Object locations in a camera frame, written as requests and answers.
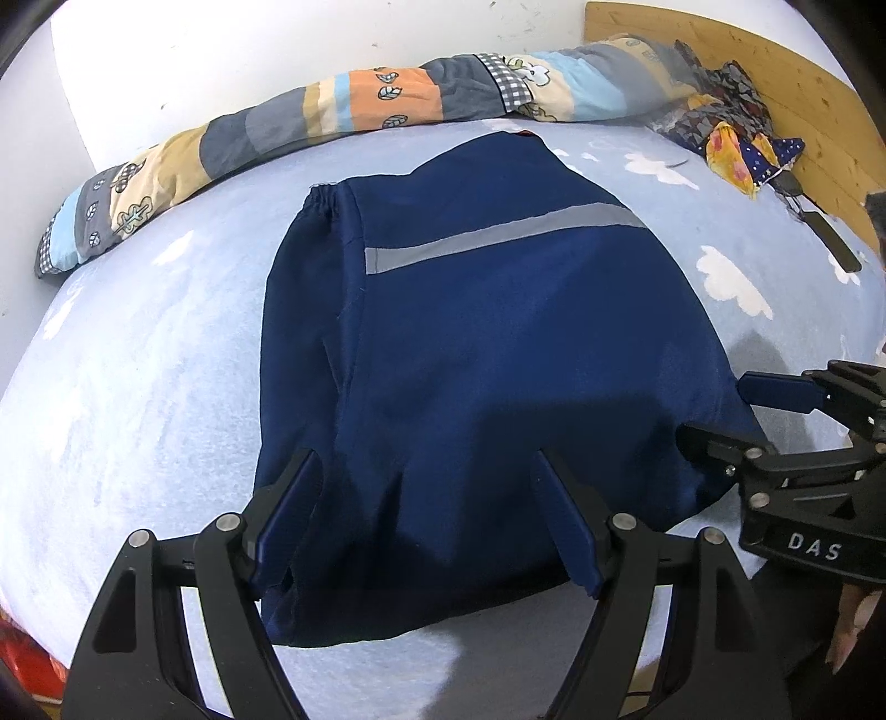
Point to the patchwork quilt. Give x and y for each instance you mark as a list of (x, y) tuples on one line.
[(277, 118)]

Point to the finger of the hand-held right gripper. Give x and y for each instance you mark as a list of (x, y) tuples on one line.
[(720, 450), (772, 391)]

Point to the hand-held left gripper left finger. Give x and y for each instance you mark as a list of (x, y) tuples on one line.
[(291, 505)]

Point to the yellow and navy patterned cloth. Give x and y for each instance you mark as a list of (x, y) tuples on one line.
[(734, 152)]

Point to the person's right hand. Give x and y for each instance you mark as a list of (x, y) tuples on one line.
[(855, 623)]

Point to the wooden headboard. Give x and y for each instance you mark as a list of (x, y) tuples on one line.
[(817, 90)]

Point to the red object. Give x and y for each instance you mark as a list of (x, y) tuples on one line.
[(24, 658)]

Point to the light blue cloud bed sheet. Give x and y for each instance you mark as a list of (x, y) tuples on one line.
[(138, 415)]

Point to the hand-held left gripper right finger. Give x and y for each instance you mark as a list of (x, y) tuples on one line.
[(571, 526)]

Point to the navy blue jacket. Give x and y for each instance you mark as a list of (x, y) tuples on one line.
[(484, 346)]

